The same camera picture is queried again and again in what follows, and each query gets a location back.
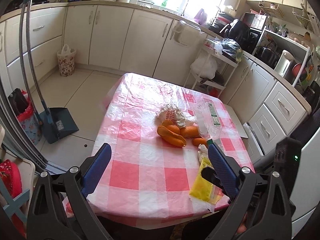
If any yellow snack wrapper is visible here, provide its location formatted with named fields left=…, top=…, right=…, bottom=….
left=189, top=157, right=223, bottom=205

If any kitchen faucet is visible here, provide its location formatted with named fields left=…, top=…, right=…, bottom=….
left=178, top=0, right=189, bottom=15

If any small white tissue ball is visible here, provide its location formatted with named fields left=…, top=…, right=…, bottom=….
left=197, top=144, right=209, bottom=164

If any orange peel small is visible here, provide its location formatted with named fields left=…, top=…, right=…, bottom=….
left=192, top=138, right=208, bottom=147

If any teal dustpan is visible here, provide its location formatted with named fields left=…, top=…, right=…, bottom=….
left=40, top=107, right=79, bottom=144

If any orange peel middle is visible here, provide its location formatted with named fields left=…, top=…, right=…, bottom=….
left=180, top=126, right=200, bottom=138

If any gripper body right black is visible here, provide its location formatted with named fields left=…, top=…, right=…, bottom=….
left=254, top=137, right=302, bottom=198

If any clear plastic bottle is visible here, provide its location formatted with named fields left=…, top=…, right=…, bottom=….
left=194, top=99, right=222, bottom=141

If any pink checkered tablecloth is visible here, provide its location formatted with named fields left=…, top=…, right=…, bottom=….
left=87, top=73, right=252, bottom=229

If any orange peel large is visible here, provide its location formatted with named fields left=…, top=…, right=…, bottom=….
left=157, top=126, right=187, bottom=147

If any white plastic bag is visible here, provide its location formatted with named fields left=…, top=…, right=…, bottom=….
left=190, top=54, right=218, bottom=79

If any black bag on shelf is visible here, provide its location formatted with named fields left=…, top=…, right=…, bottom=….
left=221, top=38, right=243, bottom=63

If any purple cloth on counter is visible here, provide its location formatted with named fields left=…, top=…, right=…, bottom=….
left=194, top=9, right=207, bottom=25

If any white wire shelf rack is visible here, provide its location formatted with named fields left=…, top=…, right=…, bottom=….
left=183, top=38, right=239, bottom=95

